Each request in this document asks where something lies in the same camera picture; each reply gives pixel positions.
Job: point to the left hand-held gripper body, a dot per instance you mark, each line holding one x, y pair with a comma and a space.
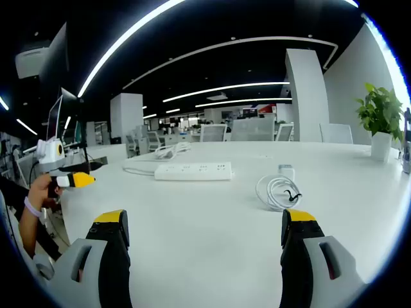
48, 155

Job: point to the white square pillar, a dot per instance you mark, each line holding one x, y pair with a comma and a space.
126, 112
306, 96

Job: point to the linear ceiling light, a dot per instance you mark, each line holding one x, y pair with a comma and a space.
244, 102
224, 88

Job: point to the long curved ceiling light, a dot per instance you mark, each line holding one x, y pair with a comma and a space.
118, 43

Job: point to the person's left hand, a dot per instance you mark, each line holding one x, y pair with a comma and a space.
40, 190

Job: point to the white desk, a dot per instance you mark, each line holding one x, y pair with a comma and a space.
199, 231

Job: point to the white plant pot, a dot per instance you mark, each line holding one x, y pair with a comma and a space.
381, 147

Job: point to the dark stand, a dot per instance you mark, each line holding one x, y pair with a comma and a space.
407, 150

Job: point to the pale purple wristband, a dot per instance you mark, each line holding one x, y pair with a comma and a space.
32, 208

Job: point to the silver computer monitor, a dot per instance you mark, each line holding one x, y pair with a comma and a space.
54, 118

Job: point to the white charger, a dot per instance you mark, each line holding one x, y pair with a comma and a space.
286, 172

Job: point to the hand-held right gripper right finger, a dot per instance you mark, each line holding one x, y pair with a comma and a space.
308, 256

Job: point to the black computer monitor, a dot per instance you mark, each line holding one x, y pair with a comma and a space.
72, 106

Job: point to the white ceiling trim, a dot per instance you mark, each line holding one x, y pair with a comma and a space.
224, 43

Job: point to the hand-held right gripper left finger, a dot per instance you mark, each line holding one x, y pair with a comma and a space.
93, 263

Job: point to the white office swivel chair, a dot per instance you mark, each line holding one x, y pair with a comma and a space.
155, 141

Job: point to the ceiling air conditioner unit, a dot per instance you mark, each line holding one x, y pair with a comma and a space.
30, 62

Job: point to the white mesh chair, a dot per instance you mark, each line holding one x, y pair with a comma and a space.
336, 134
253, 131
213, 133
285, 132

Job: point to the green potted plant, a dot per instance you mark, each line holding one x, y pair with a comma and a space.
380, 109

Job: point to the white power strip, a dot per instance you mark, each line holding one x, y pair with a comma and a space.
192, 171

